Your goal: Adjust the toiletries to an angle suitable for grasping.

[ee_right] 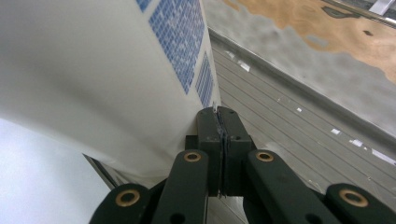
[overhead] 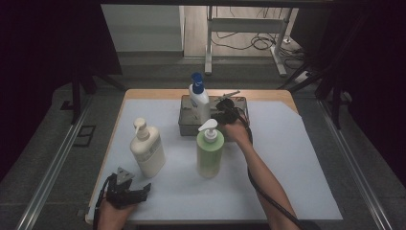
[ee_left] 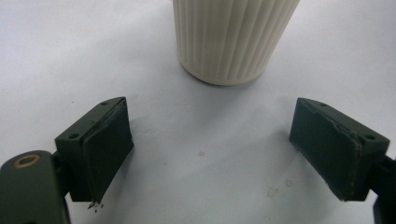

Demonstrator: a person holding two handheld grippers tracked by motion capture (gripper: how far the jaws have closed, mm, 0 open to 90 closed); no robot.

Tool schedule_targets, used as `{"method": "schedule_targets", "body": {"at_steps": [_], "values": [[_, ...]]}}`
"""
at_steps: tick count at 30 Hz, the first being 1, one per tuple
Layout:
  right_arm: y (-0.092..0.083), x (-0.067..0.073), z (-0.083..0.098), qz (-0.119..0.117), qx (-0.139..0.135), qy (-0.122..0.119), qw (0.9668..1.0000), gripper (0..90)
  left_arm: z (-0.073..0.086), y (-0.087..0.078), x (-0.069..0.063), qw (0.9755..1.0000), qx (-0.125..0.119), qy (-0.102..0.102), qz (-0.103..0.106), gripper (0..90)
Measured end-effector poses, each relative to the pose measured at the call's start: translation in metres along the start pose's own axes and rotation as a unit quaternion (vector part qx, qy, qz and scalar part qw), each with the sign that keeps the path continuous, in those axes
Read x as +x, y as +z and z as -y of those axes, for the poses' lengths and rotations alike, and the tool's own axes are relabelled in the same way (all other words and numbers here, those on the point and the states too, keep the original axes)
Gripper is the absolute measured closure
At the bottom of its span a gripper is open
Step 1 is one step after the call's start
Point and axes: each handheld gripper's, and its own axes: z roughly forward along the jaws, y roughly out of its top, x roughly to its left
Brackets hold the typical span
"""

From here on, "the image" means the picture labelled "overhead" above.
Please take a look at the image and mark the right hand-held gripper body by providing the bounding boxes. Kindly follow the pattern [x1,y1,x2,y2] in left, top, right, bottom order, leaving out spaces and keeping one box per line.
[214,89,241,126]

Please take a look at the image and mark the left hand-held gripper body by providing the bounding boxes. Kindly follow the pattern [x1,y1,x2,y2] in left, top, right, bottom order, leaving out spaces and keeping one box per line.
[104,167,136,211]

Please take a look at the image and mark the white bottle with blue pump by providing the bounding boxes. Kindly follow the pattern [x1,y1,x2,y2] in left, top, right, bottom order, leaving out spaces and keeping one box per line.
[188,72,212,127]

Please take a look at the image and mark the metal mesh basket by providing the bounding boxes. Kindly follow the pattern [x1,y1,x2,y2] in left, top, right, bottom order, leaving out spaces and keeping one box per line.
[177,94,251,138]

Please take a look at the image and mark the cream pump bottle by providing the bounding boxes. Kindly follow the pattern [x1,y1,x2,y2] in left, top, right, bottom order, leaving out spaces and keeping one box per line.
[129,117,167,179]

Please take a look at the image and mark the green pump bottle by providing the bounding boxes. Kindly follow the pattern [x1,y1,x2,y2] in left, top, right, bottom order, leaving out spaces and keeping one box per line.
[195,118,225,180]

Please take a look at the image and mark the person's right hand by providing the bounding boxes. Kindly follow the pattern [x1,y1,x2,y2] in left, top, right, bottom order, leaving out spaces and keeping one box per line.
[219,118,254,149]

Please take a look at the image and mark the person's left hand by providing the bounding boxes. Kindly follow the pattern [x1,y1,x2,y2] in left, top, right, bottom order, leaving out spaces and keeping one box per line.
[97,200,139,230]

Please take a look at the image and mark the pale blue table mat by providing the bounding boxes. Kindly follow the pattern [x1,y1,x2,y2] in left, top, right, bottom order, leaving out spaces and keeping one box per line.
[86,98,344,223]

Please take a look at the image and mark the white power strip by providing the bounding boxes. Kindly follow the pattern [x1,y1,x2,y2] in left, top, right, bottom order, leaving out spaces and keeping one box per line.
[295,70,312,85]

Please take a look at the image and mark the black tripod stand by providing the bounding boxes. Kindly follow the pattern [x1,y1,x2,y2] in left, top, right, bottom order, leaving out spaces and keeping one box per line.
[277,12,353,130]
[59,61,127,126]

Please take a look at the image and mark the white cabinet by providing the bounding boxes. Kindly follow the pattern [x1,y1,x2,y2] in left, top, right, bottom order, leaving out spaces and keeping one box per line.
[101,4,186,53]

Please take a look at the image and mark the left hand-held gripper cable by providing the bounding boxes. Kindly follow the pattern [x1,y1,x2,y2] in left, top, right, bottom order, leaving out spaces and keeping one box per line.
[93,174,113,230]

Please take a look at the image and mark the hand-held gripper cable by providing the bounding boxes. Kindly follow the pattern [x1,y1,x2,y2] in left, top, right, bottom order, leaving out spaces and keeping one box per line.
[93,174,113,230]
[234,106,308,230]

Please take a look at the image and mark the aluminium floor rail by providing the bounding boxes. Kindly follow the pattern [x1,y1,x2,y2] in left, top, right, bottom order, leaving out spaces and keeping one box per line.
[15,95,94,230]
[317,99,395,230]

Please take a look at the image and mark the black floor cables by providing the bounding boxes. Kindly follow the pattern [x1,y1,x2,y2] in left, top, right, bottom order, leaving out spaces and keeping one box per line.
[212,6,308,70]

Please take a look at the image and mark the right hand-held gripper cable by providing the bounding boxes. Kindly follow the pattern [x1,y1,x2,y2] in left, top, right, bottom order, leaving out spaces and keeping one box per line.
[234,106,308,230]

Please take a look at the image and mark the white metal stand frame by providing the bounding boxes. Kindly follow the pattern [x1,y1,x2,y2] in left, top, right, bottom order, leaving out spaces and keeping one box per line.
[204,6,293,78]

